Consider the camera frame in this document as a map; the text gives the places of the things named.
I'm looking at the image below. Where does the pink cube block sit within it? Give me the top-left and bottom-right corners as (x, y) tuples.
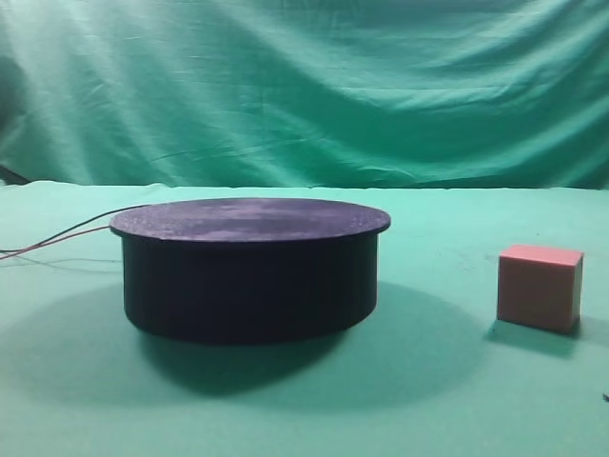
(497, 245), (584, 334)

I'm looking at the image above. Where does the black round turntable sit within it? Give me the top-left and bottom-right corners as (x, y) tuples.
(109, 197), (391, 346)

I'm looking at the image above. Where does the green backdrop cloth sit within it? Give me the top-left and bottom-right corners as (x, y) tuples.
(1, 1), (608, 189)

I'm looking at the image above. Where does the green table cloth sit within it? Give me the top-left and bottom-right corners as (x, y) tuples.
(1, 182), (608, 456)

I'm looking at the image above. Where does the black wire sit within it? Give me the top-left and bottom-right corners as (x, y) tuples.
(0, 205), (147, 254)

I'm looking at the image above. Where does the red wire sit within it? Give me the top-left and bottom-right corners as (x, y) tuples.
(0, 226), (113, 261)

